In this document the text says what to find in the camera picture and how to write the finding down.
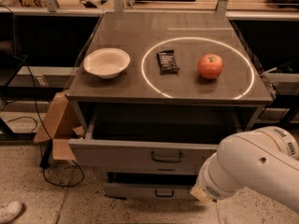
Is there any grey top drawer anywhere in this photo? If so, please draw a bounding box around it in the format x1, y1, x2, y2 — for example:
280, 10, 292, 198
69, 111, 243, 175

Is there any grey drawer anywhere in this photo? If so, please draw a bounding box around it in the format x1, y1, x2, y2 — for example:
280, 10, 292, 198
69, 111, 243, 175
104, 173, 196, 199

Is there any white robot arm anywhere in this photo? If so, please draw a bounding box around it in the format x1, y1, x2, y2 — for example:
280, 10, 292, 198
191, 126, 299, 213

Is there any grey lower drawer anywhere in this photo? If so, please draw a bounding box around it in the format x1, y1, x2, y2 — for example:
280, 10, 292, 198
104, 173, 196, 199

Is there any red apple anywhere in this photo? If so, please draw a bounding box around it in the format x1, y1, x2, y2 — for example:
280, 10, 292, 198
197, 53, 224, 80

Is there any black snack bar wrapper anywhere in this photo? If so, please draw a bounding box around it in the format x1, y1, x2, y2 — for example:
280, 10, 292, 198
156, 49, 179, 75

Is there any grey cabinet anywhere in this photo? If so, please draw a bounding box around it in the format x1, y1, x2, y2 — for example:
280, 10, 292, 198
65, 10, 275, 135

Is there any brown cardboard box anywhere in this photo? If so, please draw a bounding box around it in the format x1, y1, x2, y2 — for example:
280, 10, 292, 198
34, 91, 85, 161

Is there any white bowl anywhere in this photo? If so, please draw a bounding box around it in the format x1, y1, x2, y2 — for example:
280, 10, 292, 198
83, 48, 131, 79

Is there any white sneaker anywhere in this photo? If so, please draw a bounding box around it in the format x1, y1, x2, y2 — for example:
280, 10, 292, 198
0, 201, 23, 224

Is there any black top drawer handle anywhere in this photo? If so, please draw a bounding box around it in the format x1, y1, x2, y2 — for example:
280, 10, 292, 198
150, 151, 182, 163

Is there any black drawer handle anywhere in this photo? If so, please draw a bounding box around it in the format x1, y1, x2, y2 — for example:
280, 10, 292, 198
154, 189, 175, 198
150, 151, 182, 163

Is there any black lower drawer handle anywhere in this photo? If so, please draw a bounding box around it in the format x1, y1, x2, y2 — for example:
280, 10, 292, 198
154, 189, 175, 198

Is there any black floor cable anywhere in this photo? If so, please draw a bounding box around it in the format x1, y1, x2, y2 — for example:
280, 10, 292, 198
0, 3, 85, 189

